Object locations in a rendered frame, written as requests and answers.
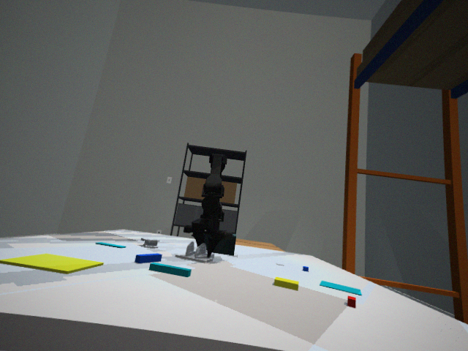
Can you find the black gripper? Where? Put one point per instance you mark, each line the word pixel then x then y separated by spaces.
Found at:
pixel 216 235

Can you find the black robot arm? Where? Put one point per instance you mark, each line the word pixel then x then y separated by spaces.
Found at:
pixel 214 190

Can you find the small red block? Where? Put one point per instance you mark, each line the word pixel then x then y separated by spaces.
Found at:
pixel 351 301

